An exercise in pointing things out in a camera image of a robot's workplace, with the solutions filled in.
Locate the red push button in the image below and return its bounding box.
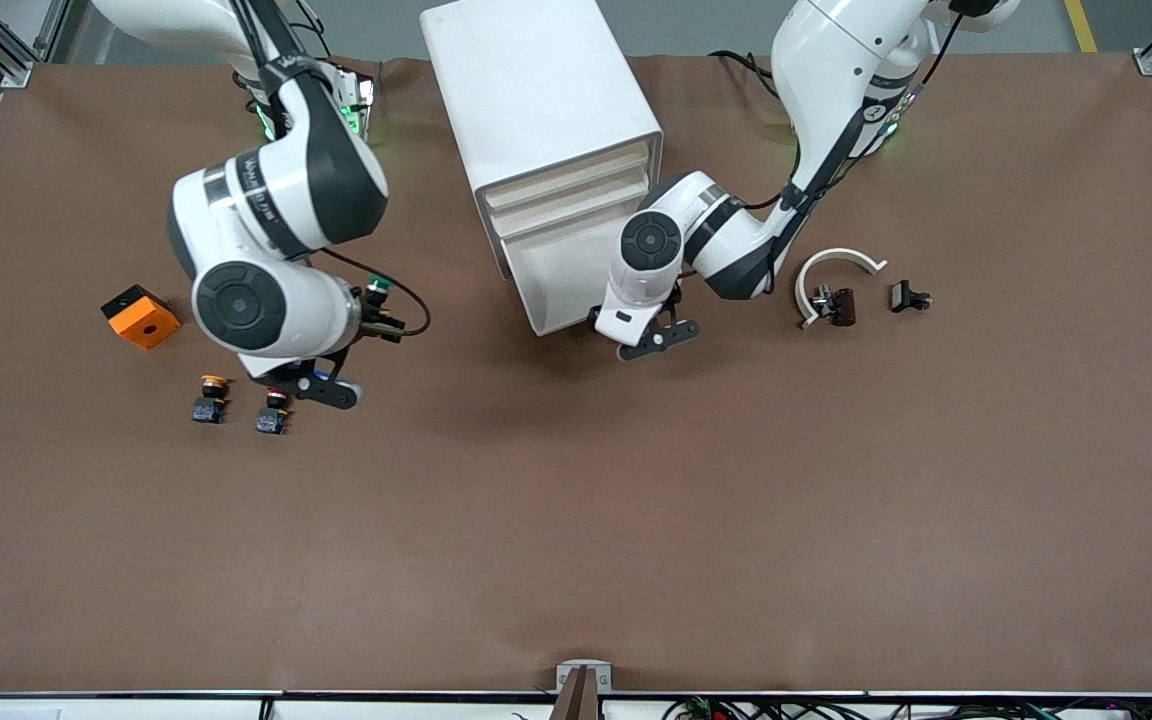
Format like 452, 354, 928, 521
254, 384, 297, 436

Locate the yellow push button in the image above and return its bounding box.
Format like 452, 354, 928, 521
191, 374, 233, 425

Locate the orange box with black base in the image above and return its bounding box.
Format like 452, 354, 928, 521
100, 284, 182, 351

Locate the white curved plastic clip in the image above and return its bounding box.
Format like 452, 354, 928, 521
794, 247, 889, 331

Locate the small brown component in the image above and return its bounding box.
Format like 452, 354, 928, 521
811, 285, 858, 328

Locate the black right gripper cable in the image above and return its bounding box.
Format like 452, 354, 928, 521
319, 248, 433, 338

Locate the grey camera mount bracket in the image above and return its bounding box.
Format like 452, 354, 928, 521
551, 660, 614, 720

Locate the black base cable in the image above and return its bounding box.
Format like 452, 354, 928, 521
709, 48, 792, 121

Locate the white table edge rail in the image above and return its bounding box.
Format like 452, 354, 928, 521
0, 690, 1152, 720

